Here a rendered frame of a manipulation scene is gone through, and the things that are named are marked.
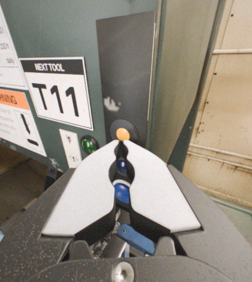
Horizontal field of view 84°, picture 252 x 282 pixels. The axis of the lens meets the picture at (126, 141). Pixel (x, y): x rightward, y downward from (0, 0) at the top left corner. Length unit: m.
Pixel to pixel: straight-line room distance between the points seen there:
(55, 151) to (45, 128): 0.04
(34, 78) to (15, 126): 0.13
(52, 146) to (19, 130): 0.08
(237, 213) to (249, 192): 0.20
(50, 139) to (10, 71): 0.10
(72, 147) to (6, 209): 1.29
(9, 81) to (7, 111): 0.07
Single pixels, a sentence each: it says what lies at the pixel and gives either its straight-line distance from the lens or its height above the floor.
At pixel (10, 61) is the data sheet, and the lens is 0.24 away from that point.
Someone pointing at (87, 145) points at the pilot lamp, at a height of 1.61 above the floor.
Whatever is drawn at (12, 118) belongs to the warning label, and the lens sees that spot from 0.31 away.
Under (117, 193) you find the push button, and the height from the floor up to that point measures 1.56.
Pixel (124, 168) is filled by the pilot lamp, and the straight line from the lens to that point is 0.15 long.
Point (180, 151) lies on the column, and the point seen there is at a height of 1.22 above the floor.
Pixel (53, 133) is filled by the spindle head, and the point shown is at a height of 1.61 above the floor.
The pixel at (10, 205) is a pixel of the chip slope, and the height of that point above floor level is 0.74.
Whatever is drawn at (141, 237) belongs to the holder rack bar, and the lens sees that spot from 0.53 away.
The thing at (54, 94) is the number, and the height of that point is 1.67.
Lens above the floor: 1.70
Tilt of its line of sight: 30 degrees down
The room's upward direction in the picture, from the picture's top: straight up
